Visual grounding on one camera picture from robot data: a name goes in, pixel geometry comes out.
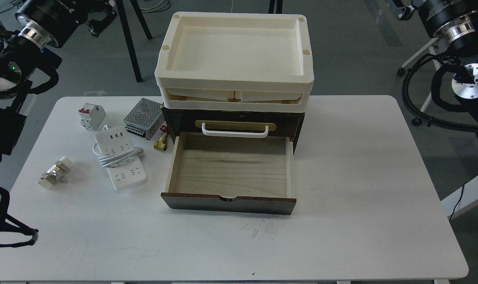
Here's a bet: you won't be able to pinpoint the white power strip with cable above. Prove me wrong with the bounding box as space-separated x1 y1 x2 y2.
92 125 146 192

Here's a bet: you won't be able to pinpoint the black stand legs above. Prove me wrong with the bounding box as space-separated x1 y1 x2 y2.
114 0 153 83

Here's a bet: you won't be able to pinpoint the brass valve fitting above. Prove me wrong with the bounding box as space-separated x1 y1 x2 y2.
153 133 169 152

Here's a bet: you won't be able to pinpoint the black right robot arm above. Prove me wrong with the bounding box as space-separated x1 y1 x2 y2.
387 0 478 140

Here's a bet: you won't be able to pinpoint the silver white metal connector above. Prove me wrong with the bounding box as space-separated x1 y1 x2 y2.
37 156 73 189

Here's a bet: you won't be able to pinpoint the metal mesh power supply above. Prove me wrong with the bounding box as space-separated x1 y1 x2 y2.
124 98 165 140

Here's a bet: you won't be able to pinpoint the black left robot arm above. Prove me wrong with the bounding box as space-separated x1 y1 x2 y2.
0 0 116 162

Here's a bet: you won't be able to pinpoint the open wooden drawer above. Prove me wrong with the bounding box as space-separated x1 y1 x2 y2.
161 133 296 215

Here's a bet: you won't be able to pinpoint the white drawer handle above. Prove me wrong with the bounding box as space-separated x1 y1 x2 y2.
201 123 269 138

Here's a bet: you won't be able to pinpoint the cream plastic tray top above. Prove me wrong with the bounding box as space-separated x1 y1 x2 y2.
154 11 314 113

